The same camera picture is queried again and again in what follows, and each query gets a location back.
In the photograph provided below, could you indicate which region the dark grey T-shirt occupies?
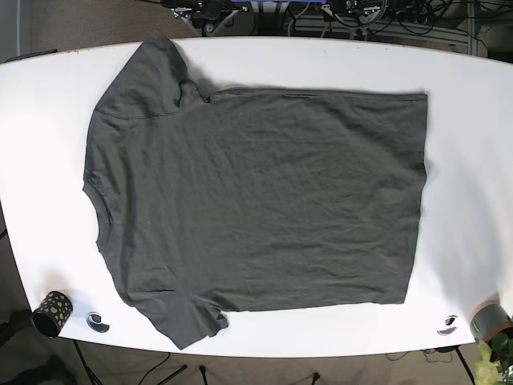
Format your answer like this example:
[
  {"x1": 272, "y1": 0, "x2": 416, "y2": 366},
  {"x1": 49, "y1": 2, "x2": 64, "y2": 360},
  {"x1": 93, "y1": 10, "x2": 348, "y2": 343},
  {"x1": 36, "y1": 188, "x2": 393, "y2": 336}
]
[{"x1": 83, "y1": 32, "x2": 428, "y2": 349}]

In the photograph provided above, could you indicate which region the black gold-dotted cup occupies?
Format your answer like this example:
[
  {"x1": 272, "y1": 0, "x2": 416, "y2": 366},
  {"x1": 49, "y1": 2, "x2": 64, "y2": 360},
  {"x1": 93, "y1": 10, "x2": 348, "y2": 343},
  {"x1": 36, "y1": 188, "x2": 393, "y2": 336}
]
[{"x1": 30, "y1": 291, "x2": 73, "y2": 338}]

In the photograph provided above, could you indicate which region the grey plant pot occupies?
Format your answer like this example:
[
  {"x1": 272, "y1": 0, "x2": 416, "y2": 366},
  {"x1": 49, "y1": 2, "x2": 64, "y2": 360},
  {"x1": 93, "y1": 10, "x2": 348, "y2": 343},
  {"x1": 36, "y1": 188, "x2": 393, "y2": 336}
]
[{"x1": 470, "y1": 302, "x2": 512, "y2": 342}]

